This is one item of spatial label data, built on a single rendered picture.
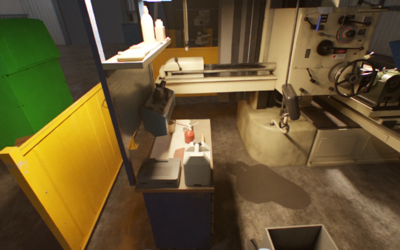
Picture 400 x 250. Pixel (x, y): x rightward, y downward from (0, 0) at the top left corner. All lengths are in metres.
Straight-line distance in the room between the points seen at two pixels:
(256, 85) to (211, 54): 2.16
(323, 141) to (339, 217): 0.92
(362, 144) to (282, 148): 1.09
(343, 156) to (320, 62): 1.49
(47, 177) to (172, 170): 0.87
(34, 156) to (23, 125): 2.15
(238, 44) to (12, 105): 3.12
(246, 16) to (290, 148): 1.73
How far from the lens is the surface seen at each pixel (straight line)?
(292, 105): 1.77
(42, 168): 1.68
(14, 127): 3.86
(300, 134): 2.77
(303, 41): 2.25
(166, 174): 1.28
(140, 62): 0.93
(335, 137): 3.07
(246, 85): 2.47
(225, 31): 2.67
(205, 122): 1.93
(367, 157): 3.62
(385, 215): 2.98
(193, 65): 2.29
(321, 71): 2.45
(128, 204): 2.56
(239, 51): 2.73
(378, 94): 2.84
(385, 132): 2.96
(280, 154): 2.85
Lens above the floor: 1.90
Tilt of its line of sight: 30 degrees down
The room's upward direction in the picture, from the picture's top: 2 degrees counter-clockwise
